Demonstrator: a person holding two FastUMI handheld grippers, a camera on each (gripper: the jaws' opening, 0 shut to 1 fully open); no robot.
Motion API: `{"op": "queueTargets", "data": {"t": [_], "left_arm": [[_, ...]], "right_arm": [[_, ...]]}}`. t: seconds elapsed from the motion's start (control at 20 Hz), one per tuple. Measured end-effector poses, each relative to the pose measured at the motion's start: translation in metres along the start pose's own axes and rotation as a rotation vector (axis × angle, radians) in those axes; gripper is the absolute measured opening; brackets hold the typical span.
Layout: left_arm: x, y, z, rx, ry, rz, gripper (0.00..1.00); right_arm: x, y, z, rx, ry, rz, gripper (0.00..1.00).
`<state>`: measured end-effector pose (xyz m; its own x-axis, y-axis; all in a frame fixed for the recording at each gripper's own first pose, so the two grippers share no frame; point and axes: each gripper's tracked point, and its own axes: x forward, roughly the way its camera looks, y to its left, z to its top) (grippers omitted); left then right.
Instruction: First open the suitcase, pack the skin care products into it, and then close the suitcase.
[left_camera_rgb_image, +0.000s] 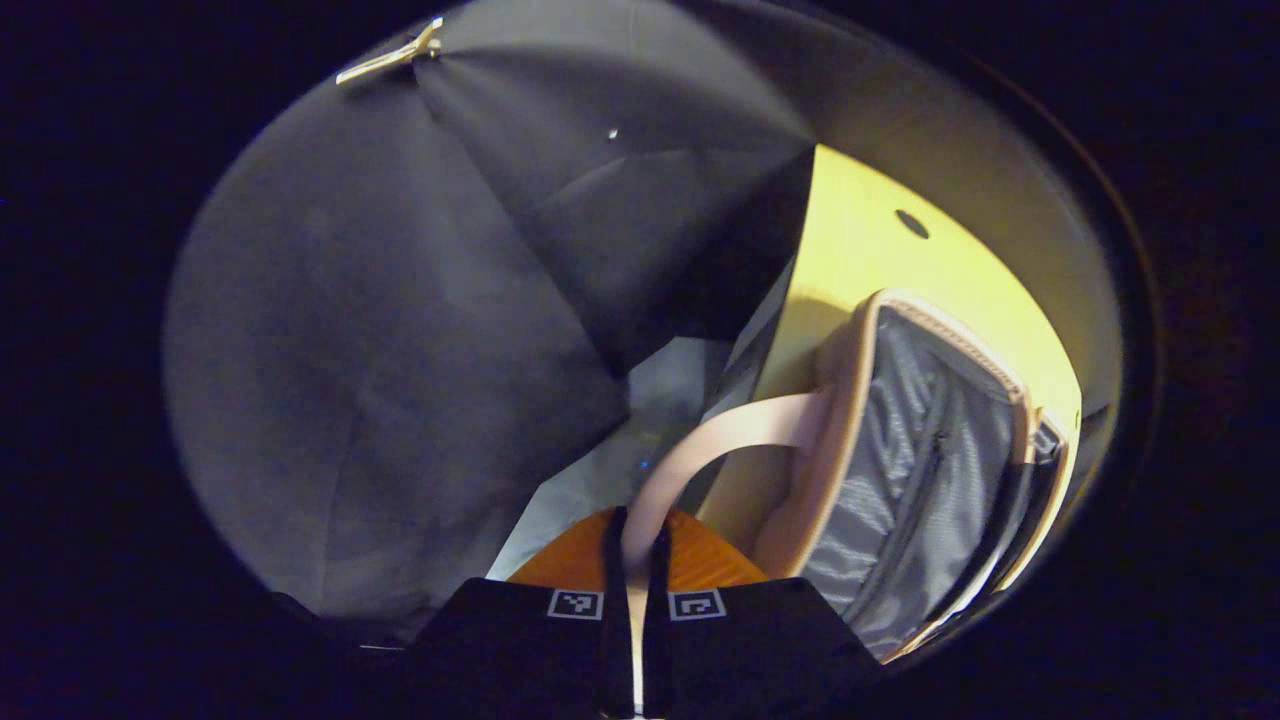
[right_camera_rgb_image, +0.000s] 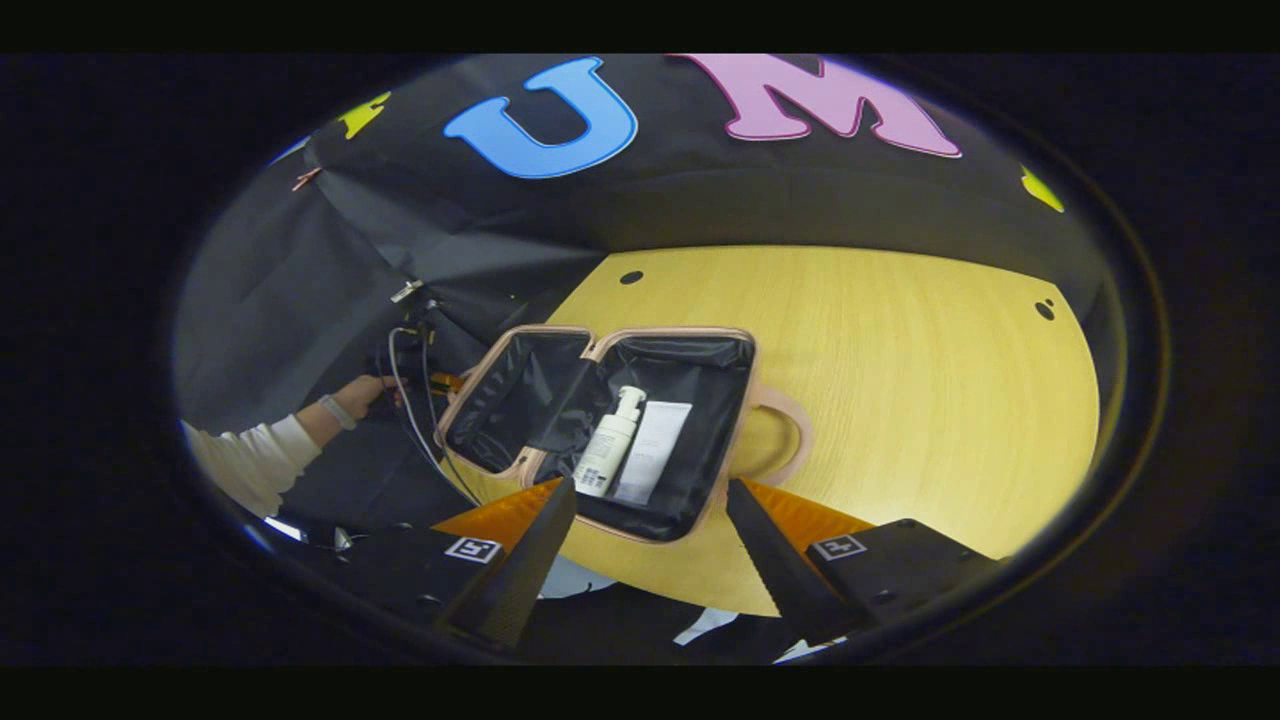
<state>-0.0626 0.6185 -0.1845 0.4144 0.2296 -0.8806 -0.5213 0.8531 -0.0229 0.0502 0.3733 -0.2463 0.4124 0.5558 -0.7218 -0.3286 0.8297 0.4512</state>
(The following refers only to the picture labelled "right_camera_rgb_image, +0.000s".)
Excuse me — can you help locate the pink suitcase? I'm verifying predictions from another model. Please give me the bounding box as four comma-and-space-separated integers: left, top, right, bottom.
435, 323, 813, 546

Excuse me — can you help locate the shiny metal object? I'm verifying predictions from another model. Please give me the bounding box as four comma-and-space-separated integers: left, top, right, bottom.
261, 514, 357, 555

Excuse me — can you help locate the white squeeze tube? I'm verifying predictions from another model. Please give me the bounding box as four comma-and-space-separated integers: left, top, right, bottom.
613, 400, 694, 506

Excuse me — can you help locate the white cable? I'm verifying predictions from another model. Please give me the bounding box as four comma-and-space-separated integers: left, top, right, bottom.
387, 324, 453, 483

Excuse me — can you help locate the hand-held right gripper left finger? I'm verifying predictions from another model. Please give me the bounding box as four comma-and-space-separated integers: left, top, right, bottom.
335, 476, 580, 651

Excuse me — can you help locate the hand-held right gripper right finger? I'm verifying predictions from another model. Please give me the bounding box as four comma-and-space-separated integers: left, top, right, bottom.
726, 478, 1002, 646

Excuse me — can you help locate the white pump bottle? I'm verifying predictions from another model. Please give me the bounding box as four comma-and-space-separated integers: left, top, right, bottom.
573, 385, 648, 499

